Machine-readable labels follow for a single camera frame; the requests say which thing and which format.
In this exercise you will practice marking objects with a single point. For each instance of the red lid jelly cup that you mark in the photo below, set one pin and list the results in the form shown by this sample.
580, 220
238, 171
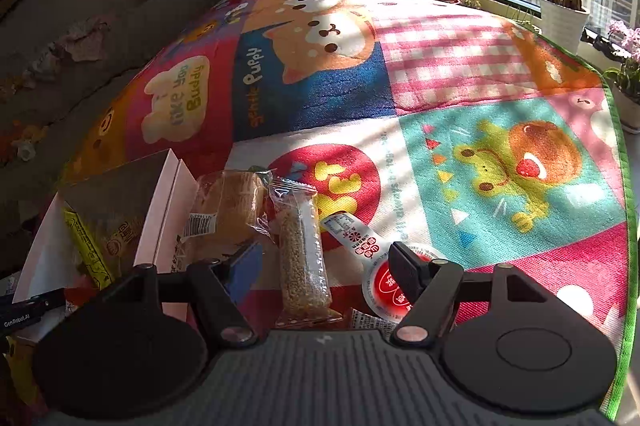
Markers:
379, 289

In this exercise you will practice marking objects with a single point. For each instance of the green white snack packet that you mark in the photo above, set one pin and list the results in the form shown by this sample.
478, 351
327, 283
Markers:
358, 320

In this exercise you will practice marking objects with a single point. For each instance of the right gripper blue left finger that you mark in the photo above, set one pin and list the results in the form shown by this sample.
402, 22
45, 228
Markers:
217, 288

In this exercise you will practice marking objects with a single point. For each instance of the sliced cake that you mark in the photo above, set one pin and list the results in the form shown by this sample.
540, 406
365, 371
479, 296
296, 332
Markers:
229, 211

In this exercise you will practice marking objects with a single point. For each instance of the sesame bar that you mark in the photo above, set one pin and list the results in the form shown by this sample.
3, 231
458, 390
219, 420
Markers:
305, 289

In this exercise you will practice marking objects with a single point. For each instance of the pink floral baby clothes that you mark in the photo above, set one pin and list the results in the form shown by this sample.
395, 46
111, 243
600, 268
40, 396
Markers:
83, 42

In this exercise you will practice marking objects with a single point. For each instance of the pink flowering potted plant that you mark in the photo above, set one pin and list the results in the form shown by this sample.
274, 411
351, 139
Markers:
625, 78

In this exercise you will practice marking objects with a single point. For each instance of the orange plush toy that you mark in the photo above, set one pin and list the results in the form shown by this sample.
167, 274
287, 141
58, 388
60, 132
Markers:
17, 131

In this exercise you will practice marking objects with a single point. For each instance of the colourful cartoon play mat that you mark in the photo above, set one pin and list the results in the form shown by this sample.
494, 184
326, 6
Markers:
436, 124

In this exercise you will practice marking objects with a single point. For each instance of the white round baby toy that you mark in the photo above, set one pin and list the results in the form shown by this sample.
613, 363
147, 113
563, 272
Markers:
25, 150

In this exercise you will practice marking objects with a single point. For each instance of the yellow biscuit snack packet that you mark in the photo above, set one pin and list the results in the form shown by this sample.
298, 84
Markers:
107, 246

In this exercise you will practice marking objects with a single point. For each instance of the pink cardboard gift box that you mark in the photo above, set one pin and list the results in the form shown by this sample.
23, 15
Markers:
134, 214

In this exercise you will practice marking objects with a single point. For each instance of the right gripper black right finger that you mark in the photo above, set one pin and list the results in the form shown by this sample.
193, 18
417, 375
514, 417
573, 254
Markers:
432, 288

